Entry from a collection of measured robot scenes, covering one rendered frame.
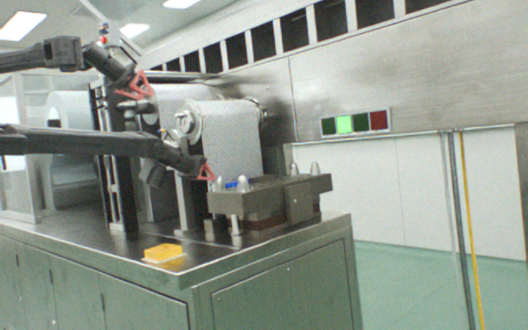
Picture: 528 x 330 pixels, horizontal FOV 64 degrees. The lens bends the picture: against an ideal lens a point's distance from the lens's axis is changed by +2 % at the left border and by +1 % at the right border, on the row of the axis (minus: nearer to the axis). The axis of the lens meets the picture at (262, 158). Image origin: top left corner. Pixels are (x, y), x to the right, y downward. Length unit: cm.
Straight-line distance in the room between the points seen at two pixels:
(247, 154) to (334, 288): 51
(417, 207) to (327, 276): 264
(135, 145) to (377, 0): 82
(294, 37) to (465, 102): 67
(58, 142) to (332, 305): 89
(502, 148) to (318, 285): 250
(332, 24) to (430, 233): 274
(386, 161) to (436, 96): 282
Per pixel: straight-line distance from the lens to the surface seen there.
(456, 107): 117
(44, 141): 102
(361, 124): 129
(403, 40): 124
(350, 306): 146
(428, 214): 389
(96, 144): 108
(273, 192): 122
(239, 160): 139
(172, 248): 110
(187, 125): 133
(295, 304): 125
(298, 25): 157
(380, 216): 412
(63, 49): 119
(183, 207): 137
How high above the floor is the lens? 118
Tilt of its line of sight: 3 degrees down
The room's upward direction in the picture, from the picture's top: 7 degrees counter-clockwise
